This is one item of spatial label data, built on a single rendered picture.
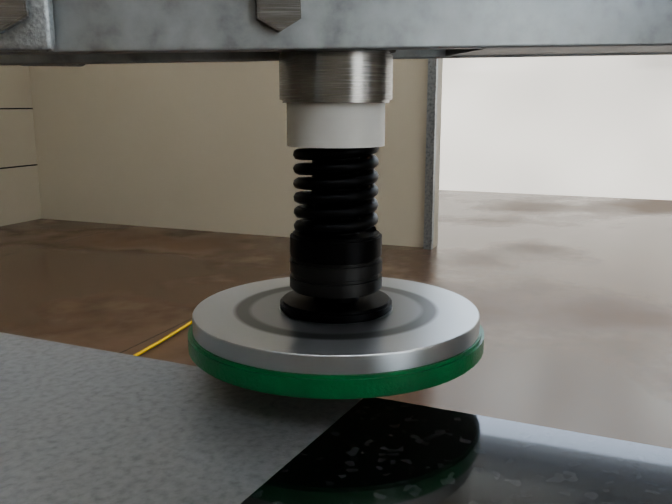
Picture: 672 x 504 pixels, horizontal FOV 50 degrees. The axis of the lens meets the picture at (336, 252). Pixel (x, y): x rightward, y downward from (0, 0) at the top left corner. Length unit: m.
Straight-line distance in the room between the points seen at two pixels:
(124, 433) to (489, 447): 0.23
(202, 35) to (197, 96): 5.56
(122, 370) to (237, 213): 5.32
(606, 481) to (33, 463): 0.33
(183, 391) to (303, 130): 0.21
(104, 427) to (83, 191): 6.32
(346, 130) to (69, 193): 6.46
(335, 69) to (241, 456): 0.25
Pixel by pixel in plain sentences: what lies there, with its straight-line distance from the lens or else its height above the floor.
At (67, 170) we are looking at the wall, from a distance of 6.89.
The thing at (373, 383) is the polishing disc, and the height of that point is 0.87.
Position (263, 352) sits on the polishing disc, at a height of 0.88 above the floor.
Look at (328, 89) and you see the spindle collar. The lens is 0.48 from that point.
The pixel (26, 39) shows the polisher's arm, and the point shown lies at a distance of 0.43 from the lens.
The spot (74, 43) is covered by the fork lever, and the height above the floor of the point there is 1.07.
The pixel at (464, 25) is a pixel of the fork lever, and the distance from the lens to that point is 0.49.
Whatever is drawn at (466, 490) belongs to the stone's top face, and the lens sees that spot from 0.42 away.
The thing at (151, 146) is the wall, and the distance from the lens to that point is 6.29.
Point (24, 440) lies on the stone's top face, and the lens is 0.51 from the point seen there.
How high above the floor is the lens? 1.03
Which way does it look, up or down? 12 degrees down
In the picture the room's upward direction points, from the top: straight up
